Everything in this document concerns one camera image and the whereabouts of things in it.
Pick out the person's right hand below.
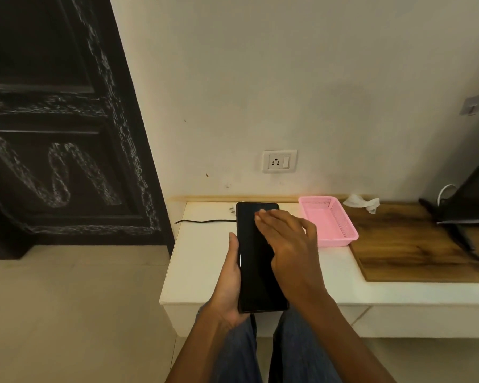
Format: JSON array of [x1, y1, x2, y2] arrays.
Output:
[[254, 208, 332, 312]]

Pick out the person's left hand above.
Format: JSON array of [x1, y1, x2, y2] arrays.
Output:
[[207, 232, 249, 330]]

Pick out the black smartphone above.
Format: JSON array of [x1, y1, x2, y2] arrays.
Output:
[[236, 202, 290, 314]]

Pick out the person's left forearm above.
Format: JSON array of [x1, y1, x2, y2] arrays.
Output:
[[166, 307, 242, 383]]

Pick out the person's right forearm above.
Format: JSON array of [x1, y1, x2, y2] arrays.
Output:
[[291, 292, 397, 383]]

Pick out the white low cabinet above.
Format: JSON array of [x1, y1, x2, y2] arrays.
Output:
[[159, 195, 479, 339]]

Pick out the pink plastic basket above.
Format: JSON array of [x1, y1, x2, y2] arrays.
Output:
[[298, 195, 360, 248]]

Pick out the white crumpled tissue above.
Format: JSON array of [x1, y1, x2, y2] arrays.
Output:
[[342, 194, 381, 214]]

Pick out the person's blue jeans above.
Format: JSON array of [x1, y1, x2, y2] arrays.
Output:
[[209, 306, 344, 383]]

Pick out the black television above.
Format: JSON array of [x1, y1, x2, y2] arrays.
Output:
[[419, 145, 479, 266]]

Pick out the black carved door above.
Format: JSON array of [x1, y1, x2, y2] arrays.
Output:
[[0, 0, 176, 260]]

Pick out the black cable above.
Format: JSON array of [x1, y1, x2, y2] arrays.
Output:
[[175, 219, 238, 225]]

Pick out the white wall socket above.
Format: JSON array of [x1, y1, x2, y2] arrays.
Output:
[[262, 150, 298, 174]]

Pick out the white cable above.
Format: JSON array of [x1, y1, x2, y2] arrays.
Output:
[[437, 184, 458, 207]]

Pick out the grey wall plate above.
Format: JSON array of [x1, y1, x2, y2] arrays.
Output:
[[459, 93, 479, 117]]

